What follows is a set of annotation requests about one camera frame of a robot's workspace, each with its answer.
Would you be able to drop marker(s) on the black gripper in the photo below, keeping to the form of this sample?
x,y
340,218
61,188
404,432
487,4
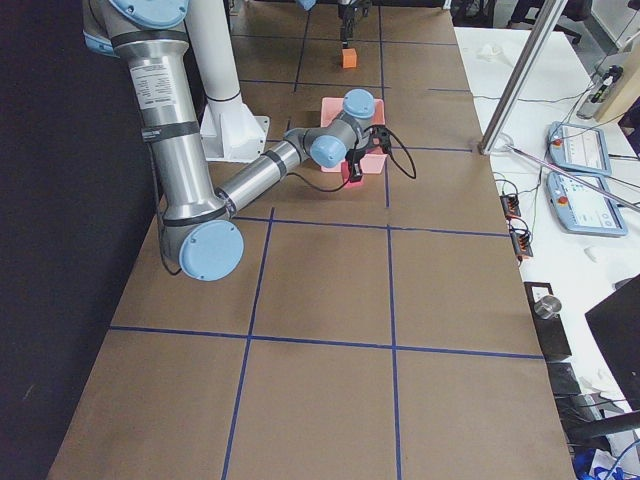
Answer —
x,y
356,156
348,17

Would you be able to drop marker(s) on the orange foam block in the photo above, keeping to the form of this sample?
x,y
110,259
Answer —
x,y
349,58

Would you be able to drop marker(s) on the red foam block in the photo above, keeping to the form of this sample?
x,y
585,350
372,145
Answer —
x,y
344,174

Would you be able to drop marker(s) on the pink plastic bin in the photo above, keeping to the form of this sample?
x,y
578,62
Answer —
x,y
374,160

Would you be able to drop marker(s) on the orange black connector board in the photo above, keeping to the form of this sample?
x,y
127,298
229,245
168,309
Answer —
x,y
510,205

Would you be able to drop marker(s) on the reacher grabber stick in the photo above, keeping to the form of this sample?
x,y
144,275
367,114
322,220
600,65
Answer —
x,y
510,148

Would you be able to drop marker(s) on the near teach pendant tablet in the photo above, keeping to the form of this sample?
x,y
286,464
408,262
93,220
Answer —
x,y
582,210

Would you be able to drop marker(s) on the teach pendant tablet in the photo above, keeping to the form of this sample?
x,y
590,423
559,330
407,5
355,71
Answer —
x,y
579,148
582,210

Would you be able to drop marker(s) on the far teach pendant tablet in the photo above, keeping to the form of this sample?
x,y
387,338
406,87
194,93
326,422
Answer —
x,y
579,148

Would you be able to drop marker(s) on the metal cup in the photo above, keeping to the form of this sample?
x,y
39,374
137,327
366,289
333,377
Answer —
x,y
547,307

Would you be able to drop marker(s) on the black box under cup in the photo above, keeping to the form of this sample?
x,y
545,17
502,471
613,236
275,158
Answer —
x,y
550,331

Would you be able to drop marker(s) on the black monitor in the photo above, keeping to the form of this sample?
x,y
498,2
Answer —
x,y
614,324

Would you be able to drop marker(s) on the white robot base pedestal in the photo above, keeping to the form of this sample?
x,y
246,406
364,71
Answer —
x,y
229,130

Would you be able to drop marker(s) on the aluminium frame post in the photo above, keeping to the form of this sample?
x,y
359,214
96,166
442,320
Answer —
x,y
538,36

